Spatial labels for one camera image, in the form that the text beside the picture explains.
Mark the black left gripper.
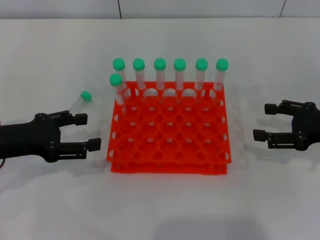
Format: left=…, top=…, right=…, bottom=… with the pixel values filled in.
left=0, top=110, right=102, bottom=164

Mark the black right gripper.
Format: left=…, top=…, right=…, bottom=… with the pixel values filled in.
left=252, top=99, right=320, bottom=152

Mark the green capped clear test tube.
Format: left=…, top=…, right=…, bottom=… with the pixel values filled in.
left=194, top=57, right=209, bottom=101
left=173, top=57, right=187, bottom=104
left=212, top=58, right=230, bottom=101
left=153, top=57, right=167, bottom=104
left=112, top=57, right=131, bottom=100
left=109, top=73, right=127, bottom=116
left=132, top=57, right=147, bottom=101
left=66, top=90, right=93, bottom=116

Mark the orange test tube rack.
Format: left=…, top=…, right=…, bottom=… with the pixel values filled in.
left=105, top=80, right=233, bottom=177

